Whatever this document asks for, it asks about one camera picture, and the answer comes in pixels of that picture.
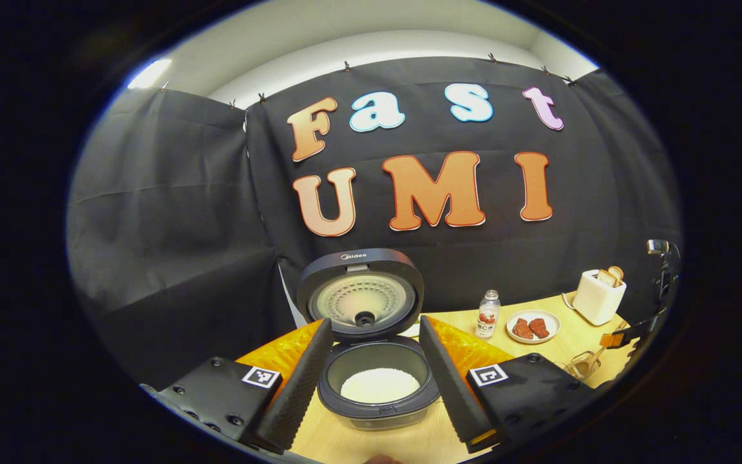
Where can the white toaster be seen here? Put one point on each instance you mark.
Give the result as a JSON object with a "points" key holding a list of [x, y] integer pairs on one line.
{"points": [[596, 299]]}

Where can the white round plate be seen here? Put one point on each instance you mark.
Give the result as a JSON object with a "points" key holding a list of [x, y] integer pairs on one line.
{"points": [[551, 320]]}

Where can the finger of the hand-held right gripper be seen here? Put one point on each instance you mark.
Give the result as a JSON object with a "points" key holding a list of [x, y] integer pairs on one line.
{"points": [[641, 328]]}

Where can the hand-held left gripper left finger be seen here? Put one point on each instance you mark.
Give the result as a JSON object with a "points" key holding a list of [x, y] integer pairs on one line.
{"points": [[300, 386]]}

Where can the black backdrop cloth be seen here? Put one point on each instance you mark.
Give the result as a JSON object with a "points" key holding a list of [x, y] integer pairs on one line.
{"points": [[171, 225]]}

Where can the white rice heap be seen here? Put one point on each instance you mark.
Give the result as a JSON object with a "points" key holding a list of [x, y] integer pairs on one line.
{"points": [[380, 385]]}

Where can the red meat piece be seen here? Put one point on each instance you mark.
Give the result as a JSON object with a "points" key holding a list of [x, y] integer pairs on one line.
{"points": [[522, 328], [539, 327]]}

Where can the clear plastic drink bottle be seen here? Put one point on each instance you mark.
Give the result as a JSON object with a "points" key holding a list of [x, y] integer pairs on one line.
{"points": [[488, 319]]}

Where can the ceiling light panel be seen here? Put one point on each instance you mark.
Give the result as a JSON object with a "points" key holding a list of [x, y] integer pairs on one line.
{"points": [[149, 73]]}

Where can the black rice cooker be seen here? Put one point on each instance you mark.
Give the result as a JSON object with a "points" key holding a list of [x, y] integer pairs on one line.
{"points": [[371, 256]]}

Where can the toasted bread slice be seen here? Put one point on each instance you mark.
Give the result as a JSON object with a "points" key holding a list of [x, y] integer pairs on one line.
{"points": [[616, 273], [605, 278]]}

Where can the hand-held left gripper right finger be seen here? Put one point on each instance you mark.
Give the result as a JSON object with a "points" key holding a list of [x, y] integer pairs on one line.
{"points": [[451, 380]]}

